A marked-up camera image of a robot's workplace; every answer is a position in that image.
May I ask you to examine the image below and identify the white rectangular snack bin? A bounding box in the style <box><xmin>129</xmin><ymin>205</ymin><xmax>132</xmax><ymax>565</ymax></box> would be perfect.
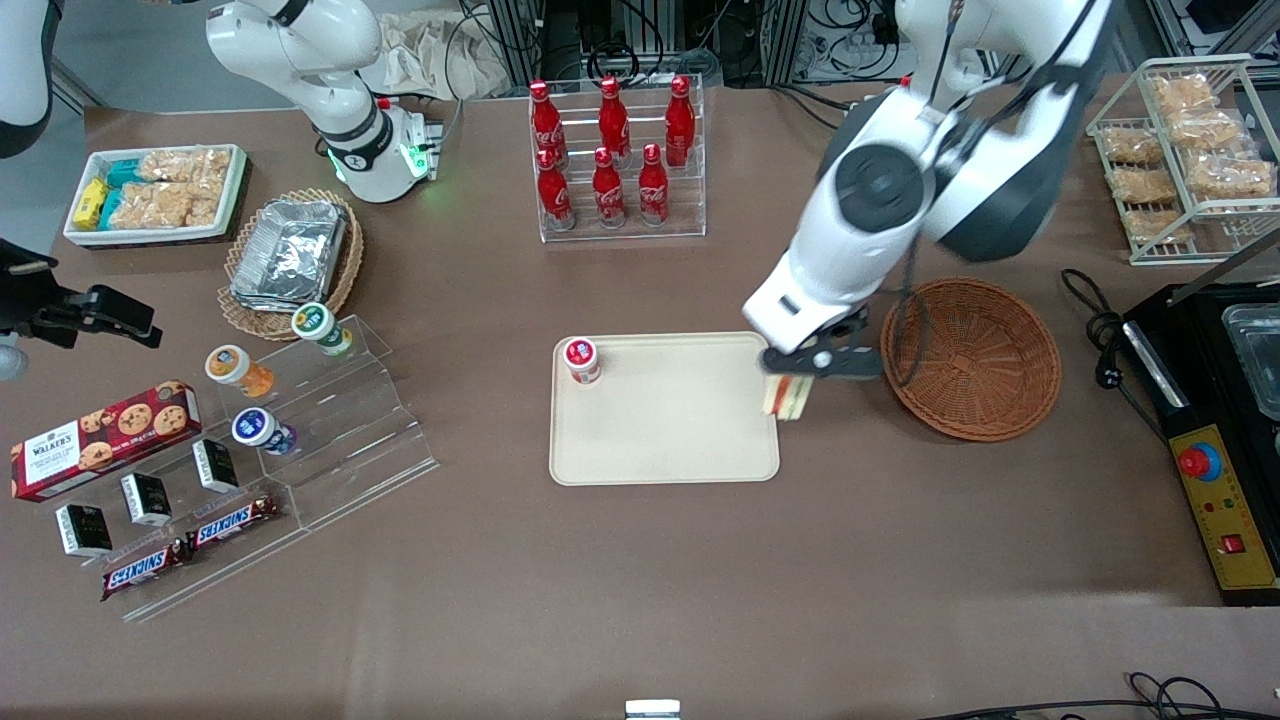
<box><xmin>62</xmin><ymin>144</ymin><xmax>250</xmax><ymax>247</ymax></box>

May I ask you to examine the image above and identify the yellow snack packet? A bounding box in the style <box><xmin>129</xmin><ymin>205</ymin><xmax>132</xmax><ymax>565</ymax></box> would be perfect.
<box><xmin>71</xmin><ymin>178</ymin><xmax>109</xmax><ymax>230</ymax></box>

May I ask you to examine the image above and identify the light openwork wicker basket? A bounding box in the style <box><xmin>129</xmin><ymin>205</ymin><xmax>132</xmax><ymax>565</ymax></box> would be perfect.
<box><xmin>217</xmin><ymin>188</ymin><xmax>365</xmax><ymax>342</ymax></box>

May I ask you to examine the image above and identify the green lid yoghurt cup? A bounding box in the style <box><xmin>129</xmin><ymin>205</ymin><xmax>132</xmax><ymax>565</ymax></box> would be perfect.
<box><xmin>291</xmin><ymin>302</ymin><xmax>354</xmax><ymax>358</ymax></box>

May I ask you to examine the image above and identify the white wire shelf rack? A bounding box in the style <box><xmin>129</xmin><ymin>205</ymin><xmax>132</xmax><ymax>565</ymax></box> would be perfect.
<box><xmin>1086</xmin><ymin>54</ymin><xmax>1280</xmax><ymax>267</ymax></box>

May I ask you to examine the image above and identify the red cola bottle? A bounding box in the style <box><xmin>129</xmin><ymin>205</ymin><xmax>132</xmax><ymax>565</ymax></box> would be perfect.
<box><xmin>591</xmin><ymin>147</ymin><xmax>627</xmax><ymax>229</ymax></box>
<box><xmin>664</xmin><ymin>75</ymin><xmax>697</xmax><ymax>167</ymax></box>
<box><xmin>537</xmin><ymin>148</ymin><xmax>577</xmax><ymax>232</ymax></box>
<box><xmin>637</xmin><ymin>143</ymin><xmax>671</xmax><ymax>227</ymax></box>
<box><xmin>597</xmin><ymin>76</ymin><xmax>632</xmax><ymax>161</ymax></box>
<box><xmin>528</xmin><ymin>80</ymin><xmax>567</xmax><ymax>166</ymax></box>

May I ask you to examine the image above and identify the orange lid yoghurt cup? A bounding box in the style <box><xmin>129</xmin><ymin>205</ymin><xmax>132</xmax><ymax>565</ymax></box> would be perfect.
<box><xmin>205</xmin><ymin>344</ymin><xmax>276</xmax><ymax>399</ymax></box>

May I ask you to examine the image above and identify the clear rice cracker packet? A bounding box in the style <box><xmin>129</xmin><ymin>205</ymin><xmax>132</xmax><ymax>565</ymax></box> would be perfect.
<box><xmin>186</xmin><ymin>180</ymin><xmax>228</xmax><ymax>227</ymax></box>
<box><xmin>110</xmin><ymin>183</ymin><xmax>193</xmax><ymax>230</ymax></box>
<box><xmin>139</xmin><ymin>148</ymin><xmax>232</xmax><ymax>187</ymax></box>

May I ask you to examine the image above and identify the crumpled beige cloth bag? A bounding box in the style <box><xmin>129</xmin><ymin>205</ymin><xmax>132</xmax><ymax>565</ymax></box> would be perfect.
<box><xmin>358</xmin><ymin>10</ymin><xmax>511</xmax><ymax>101</ymax></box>

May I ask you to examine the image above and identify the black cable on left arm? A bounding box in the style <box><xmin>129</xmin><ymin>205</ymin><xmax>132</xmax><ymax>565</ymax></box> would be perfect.
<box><xmin>893</xmin><ymin>0</ymin><xmax>1091</xmax><ymax>391</ymax></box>

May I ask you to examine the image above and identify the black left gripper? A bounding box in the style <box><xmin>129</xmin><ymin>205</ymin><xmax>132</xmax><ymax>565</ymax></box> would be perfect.
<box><xmin>765</xmin><ymin>310</ymin><xmax>886</xmax><ymax>389</ymax></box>

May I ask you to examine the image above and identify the Snickers chocolate bar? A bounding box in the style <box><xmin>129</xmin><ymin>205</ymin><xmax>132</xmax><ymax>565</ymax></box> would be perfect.
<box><xmin>100</xmin><ymin>540</ymin><xmax>192</xmax><ymax>602</ymax></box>
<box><xmin>185</xmin><ymin>493</ymin><xmax>282</xmax><ymax>553</ymax></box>

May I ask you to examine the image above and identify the yellow emergency stop control box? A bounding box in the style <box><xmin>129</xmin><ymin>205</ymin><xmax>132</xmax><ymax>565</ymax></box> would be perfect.
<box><xmin>1168</xmin><ymin>424</ymin><xmax>1280</xmax><ymax>607</ymax></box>

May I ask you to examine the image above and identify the round brown wicker basket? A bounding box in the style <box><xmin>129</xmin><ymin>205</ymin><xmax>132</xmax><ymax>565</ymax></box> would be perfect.
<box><xmin>880</xmin><ymin>277</ymin><xmax>1063</xmax><ymax>443</ymax></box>

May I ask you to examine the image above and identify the aluminium profile equipment rack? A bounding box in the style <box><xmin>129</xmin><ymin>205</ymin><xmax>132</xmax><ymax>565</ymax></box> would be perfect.
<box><xmin>484</xmin><ymin>0</ymin><xmax>901</xmax><ymax>91</ymax></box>

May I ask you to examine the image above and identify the red Walkers cookie box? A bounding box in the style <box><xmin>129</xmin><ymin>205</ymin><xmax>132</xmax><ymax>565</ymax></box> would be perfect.
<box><xmin>10</xmin><ymin>379</ymin><xmax>203</xmax><ymax>503</ymax></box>

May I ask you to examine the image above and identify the stack of foil trays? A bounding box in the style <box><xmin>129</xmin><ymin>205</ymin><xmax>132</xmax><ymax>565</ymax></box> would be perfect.
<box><xmin>229</xmin><ymin>199</ymin><xmax>349</xmax><ymax>307</ymax></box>

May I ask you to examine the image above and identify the black power cable with plug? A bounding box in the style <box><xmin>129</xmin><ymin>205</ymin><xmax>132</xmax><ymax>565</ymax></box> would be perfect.
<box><xmin>1060</xmin><ymin>268</ymin><xmax>1173</xmax><ymax>443</ymax></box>

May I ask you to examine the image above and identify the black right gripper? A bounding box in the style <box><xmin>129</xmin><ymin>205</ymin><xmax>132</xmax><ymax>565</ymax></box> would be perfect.
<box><xmin>0</xmin><ymin>240</ymin><xmax>161</xmax><ymax>349</ymax></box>

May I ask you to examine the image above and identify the red lid yoghurt cup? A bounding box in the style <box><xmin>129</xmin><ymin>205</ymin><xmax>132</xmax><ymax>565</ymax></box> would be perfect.
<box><xmin>562</xmin><ymin>337</ymin><xmax>602</xmax><ymax>386</ymax></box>

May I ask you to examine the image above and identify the beige plastic tray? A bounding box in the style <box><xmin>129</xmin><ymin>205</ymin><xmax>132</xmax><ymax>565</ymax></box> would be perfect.
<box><xmin>548</xmin><ymin>331</ymin><xmax>781</xmax><ymax>487</ymax></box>

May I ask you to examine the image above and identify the blue lid yoghurt cup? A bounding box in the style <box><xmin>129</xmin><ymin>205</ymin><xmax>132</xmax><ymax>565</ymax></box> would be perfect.
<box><xmin>231</xmin><ymin>406</ymin><xmax>299</xmax><ymax>457</ymax></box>

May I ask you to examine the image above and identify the triangular sandwich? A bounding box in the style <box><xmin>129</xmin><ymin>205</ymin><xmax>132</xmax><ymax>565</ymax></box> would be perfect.
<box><xmin>762</xmin><ymin>376</ymin><xmax>812</xmax><ymax>422</ymax></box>

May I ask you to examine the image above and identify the black cable at table edge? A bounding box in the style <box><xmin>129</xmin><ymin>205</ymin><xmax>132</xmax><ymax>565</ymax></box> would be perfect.
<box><xmin>918</xmin><ymin>671</ymin><xmax>1280</xmax><ymax>720</ymax></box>

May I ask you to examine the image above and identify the black countertop appliance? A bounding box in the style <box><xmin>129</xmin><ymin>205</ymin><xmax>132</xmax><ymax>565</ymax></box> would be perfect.
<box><xmin>1120</xmin><ymin>282</ymin><xmax>1280</xmax><ymax>431</ymax></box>

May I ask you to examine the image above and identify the small black chocolate box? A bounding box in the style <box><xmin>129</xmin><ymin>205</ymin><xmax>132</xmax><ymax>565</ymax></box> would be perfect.
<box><xmin>55</xmin><ymin>503</ymin><xmax>114</xmax><ymax>558</ymax></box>
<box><xmin>120</xmin><ymin>472</ymin><xmax>173</xmax><ymax>528</ymax></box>
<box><xmin>192</xmin><ymin>438</ymin><xmax>241</xmax><ymax>494</ymax></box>

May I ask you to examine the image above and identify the clear acrylic bottle rack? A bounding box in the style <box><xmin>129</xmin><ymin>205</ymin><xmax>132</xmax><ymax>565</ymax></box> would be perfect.
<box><xmin>528</xmin><ymin>75</ymin><xmax>707</xmax><ymax>244</ymax></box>

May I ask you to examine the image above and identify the clear acrylic stepped stand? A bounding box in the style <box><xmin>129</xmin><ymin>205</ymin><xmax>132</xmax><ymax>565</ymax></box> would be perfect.
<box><xmin>75</xmin><ymin>315</ymin><xmax>441</xmax><ymax>623</ymax></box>

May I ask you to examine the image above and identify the bagged fried snack pack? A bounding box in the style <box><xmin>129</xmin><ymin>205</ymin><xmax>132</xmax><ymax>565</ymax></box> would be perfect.
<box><xmin>1124</xmin><ymin>208</ymin><xmax>1197</xmax><ymax>247</ymax></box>
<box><xmin>1184</xmin><ymin>153</ymin><xmax>1278</xmax><ymax>202</ymax></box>
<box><xmin>1110</xmin><ymin>165</ymin><xmax>1178</xmax><ymax>207</ymax></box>
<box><xmin>1149</xmin><ymin>74</ymin><xmax>1217</xmax><ymax>117</ymax></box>
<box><xmin>1170</xmin><ymin>110</ymin><xmax>1249</xmax><ymax>153</ymax></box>
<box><xmin>1100</xmin><ymin>125</ymin><xmax>1163</xmax><ymax>167</ymax></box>

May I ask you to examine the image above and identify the clear plastic container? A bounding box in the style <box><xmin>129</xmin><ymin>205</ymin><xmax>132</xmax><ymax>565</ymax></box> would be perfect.
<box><xmin>1220</xmin><ymin>304</ymin><xmax>1280</xmax><ymax>421</ymax></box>

